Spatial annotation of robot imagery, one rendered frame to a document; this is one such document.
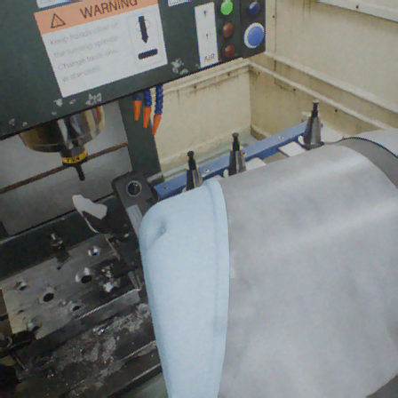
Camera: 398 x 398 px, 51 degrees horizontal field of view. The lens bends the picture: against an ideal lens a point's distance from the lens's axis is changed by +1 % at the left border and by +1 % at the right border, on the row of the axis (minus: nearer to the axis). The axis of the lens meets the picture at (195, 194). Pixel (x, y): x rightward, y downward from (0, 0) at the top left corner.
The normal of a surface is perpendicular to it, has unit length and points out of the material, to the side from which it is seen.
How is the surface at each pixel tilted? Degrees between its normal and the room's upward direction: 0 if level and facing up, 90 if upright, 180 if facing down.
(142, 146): 90
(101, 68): 90
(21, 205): 89
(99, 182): 91
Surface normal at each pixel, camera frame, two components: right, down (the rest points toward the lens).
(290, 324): 0.04, -0.10
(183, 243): -0.07, -0.58
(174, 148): 0.50, 0.51
